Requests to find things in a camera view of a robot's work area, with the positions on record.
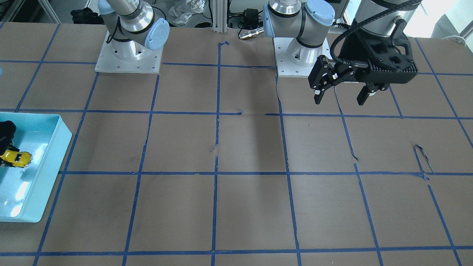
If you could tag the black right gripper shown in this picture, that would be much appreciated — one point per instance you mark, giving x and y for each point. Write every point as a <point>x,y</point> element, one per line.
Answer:
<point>3,133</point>

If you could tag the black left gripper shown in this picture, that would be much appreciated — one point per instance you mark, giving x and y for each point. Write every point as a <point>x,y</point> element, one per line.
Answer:
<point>349,52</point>

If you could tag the yellow beetle toy car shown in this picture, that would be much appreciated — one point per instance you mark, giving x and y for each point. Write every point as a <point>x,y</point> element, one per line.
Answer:
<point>17,160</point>

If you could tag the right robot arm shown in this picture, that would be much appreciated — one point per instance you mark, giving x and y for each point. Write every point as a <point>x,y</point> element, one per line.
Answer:
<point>49,67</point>

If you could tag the light blue plastic bin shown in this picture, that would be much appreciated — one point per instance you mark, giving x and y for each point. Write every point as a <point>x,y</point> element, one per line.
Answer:
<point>24,192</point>

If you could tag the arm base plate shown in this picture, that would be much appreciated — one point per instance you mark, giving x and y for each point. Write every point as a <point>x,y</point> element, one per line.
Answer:
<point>293,60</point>
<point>128,58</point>

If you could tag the aluminium frame post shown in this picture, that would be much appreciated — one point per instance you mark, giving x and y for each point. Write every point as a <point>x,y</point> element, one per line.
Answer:
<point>219,15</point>

